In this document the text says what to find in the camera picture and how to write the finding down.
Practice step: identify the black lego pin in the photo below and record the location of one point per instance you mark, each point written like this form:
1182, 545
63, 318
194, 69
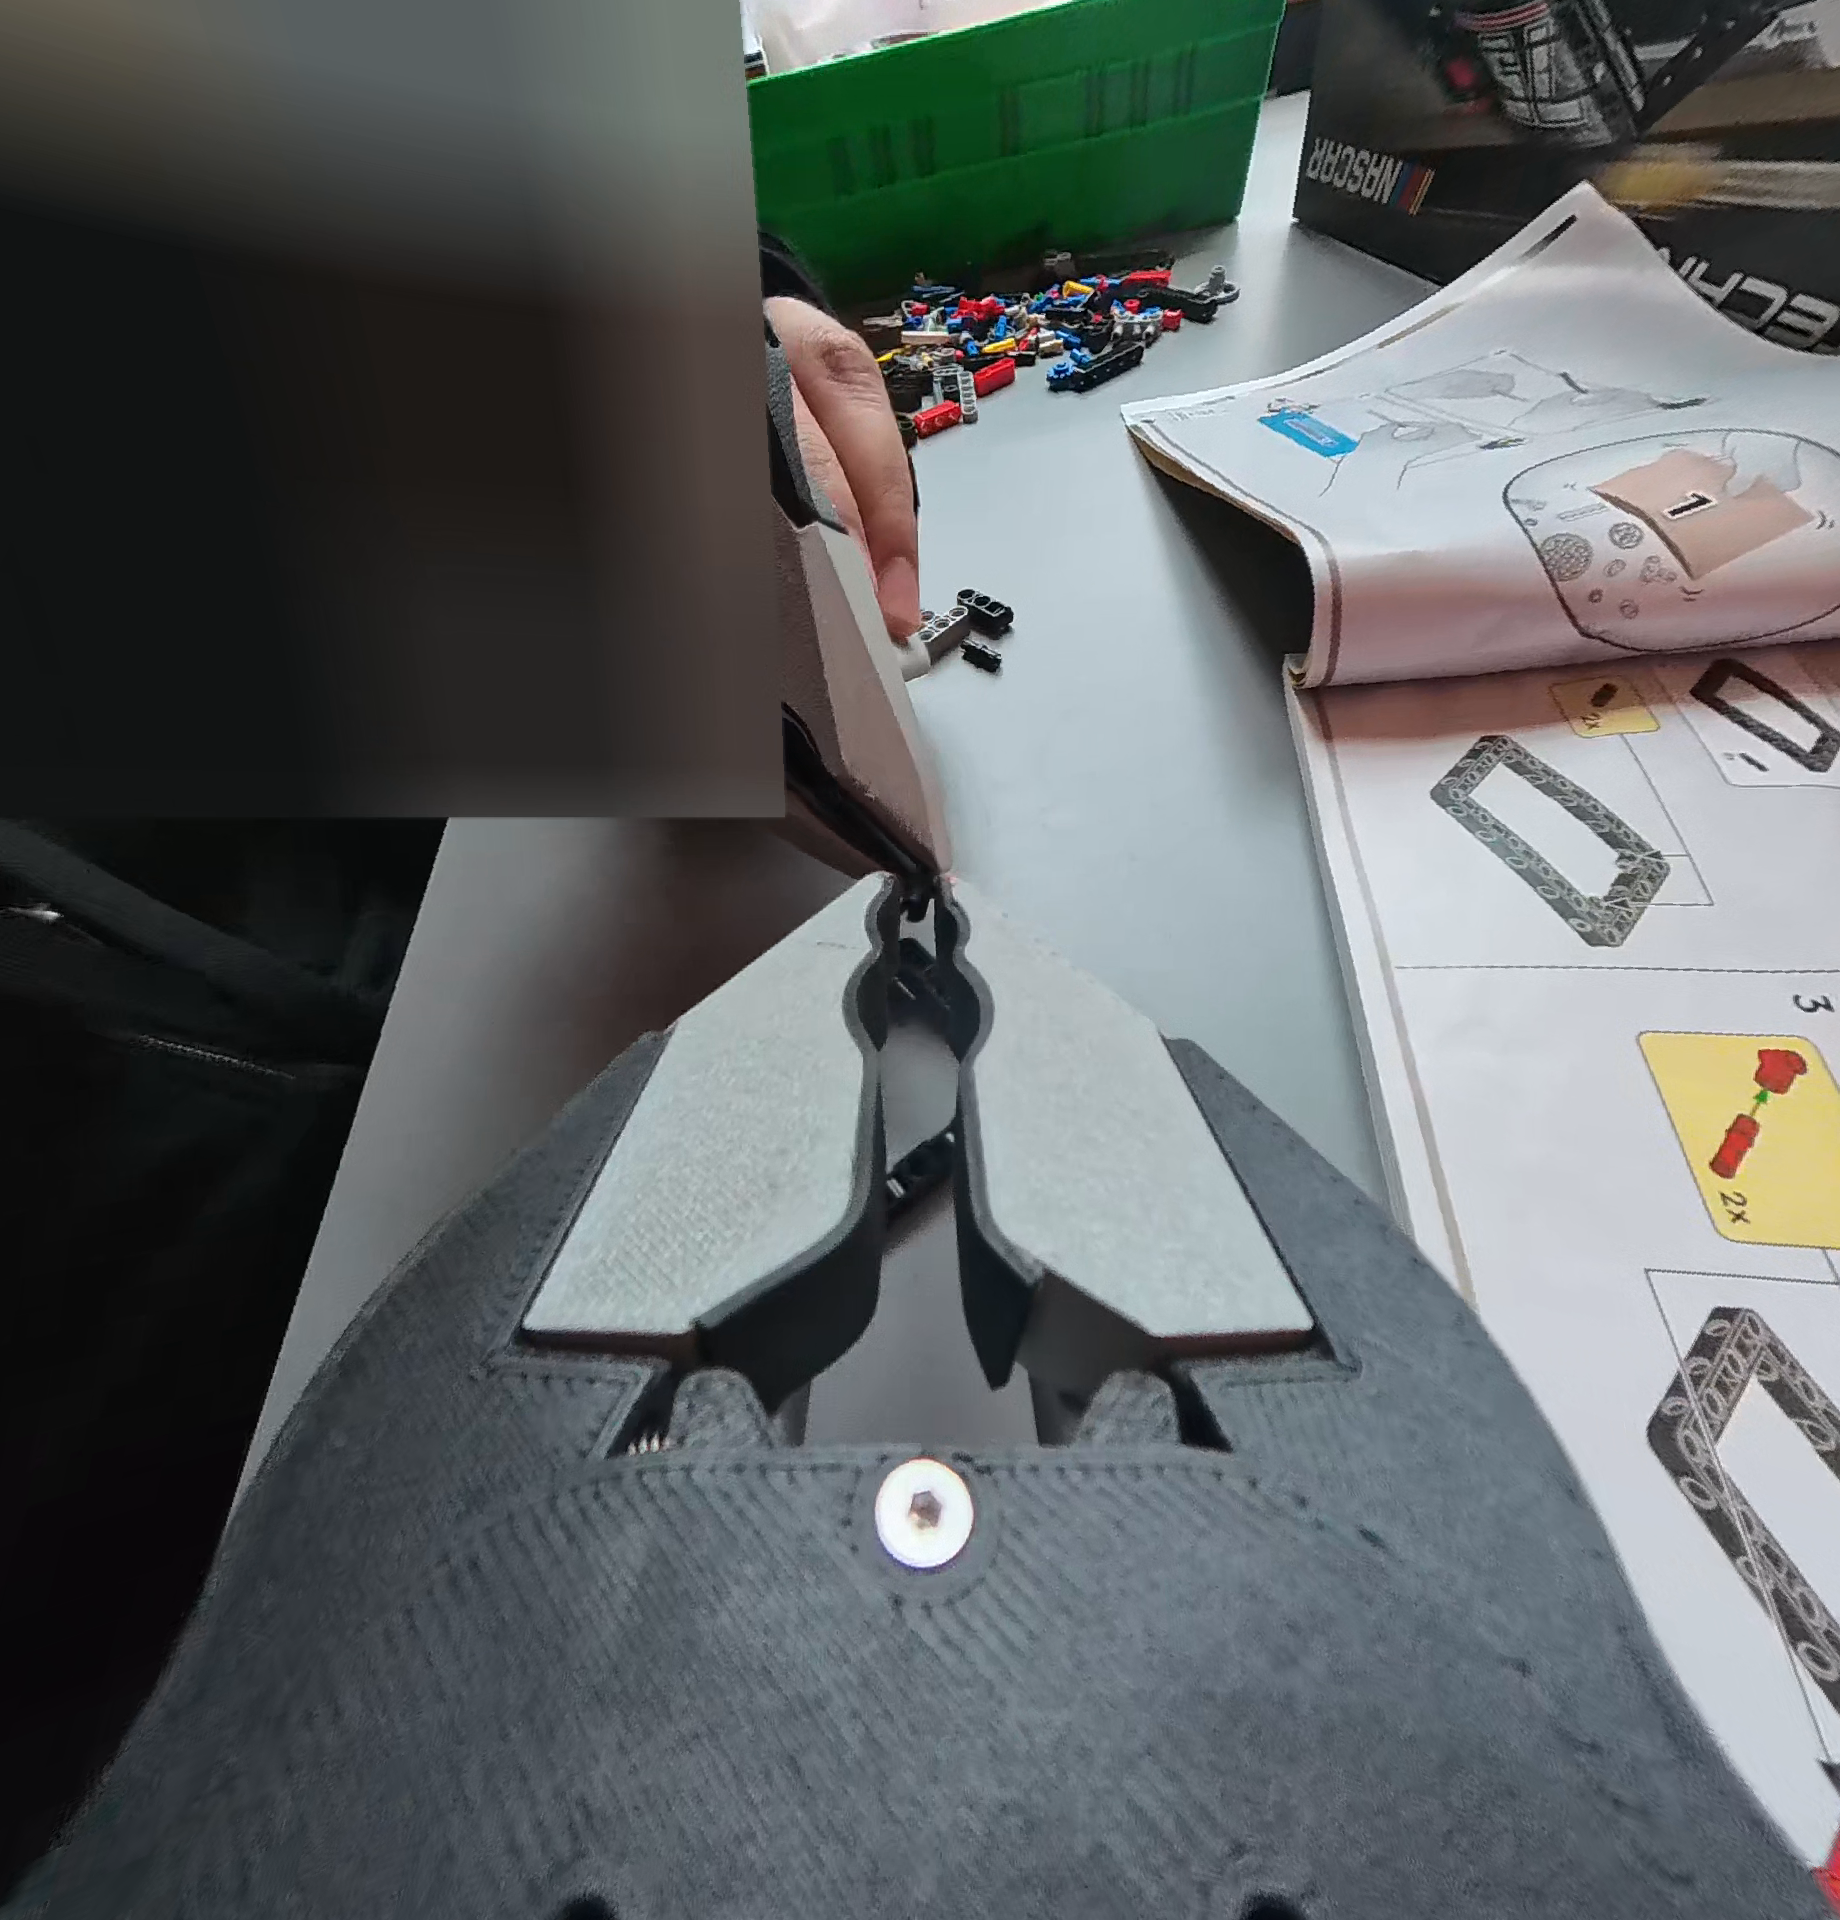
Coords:
985, 654

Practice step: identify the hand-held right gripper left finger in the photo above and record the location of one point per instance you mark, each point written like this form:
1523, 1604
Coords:
709, 1171

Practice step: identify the lego set box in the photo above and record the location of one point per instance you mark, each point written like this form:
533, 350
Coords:
1534, 211

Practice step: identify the clear plastic bag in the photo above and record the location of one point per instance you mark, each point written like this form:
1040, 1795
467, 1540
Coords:
859, 30

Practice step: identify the lego instruction booklet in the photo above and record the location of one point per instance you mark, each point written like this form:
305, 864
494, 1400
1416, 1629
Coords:
1534, 1051

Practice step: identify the pile of colourful lego pieces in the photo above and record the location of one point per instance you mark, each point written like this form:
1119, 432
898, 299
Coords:
1009, 338

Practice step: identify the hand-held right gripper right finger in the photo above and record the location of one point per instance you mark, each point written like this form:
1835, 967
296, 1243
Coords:
1130, 1185

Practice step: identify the green plastic bin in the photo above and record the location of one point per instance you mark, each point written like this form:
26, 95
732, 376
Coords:
1009, 166

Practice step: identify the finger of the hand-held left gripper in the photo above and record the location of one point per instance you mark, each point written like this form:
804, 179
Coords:
853, 676

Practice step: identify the black lego connector block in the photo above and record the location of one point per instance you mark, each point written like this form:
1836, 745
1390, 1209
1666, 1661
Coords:
988, 608

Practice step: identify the grey lego connector piece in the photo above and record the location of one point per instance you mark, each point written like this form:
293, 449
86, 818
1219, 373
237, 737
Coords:
934, 630

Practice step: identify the black rectangular lego frame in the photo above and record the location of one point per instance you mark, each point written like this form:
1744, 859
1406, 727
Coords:
919, 991

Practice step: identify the person's left hand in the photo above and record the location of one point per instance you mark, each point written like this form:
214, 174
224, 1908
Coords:
859, 451

